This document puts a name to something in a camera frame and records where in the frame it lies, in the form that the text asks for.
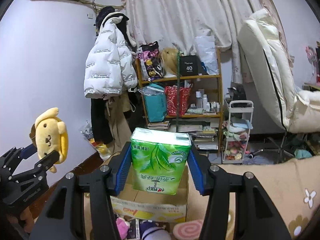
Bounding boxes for colourful printed bag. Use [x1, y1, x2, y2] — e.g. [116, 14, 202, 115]
[137, 41, 163, 81]

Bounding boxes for white puffer jacket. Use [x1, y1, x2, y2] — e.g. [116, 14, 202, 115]
[84, 12, 138, 100]

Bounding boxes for stack of books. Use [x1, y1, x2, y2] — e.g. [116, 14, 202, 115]
[147, 121, 170, 131]

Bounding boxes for white plastic bag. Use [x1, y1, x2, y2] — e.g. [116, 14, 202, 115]
[194, 36, 219, 75]

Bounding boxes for wooden shelf unit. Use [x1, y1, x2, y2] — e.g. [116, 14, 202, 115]
[134, 55, 223, 153]

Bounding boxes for purple plush toy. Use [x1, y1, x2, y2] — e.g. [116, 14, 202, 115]
[139, 220, 171, 240]

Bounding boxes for teal bag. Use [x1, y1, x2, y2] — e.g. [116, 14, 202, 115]
[138, 83, 167, 122]

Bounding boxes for beige floral carpet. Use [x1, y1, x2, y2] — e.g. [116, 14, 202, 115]
[83, 154, 320, 240]

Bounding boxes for black box number 40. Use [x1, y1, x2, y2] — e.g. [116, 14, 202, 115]
[179, 55, 199, 76]

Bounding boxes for floral curtain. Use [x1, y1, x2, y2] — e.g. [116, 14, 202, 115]
[122, 0, 287, 84]

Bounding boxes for beige hanging trousers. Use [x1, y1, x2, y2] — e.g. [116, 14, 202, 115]
[106, 92, 132, 154]

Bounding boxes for blonde wig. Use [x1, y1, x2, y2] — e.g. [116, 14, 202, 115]
[160, 48, 179, 75]

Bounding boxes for green tissue pack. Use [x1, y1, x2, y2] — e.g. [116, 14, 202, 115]
[131, 127, 191, 195]

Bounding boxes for white rolling cart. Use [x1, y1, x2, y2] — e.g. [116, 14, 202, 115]
[222, 100, 254, 164]

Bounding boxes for pink bunny plush toy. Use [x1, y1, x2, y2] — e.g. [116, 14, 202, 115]
[116, 217, 130, 239]

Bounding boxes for cream recliner chair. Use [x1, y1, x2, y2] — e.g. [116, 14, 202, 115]
[237, 9, 319, 133]

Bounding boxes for red patterned bag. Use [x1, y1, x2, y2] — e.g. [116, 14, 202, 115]
[164, 86, 191, 116]

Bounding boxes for green pole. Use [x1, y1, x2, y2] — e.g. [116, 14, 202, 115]
[176, 51, 180, 133]

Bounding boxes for pink swirl cushion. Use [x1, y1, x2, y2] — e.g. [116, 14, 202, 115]
[172, 219, 203, 240]

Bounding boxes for plastic bag of toys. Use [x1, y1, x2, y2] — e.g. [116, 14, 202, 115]
[80, 120, 112, 161]

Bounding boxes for cardboard box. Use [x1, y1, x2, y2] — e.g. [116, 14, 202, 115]
[111, 167, 189, 223]

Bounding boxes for yellow dog plush toy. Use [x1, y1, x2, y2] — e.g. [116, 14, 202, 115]
[29, 107, 68, 173]

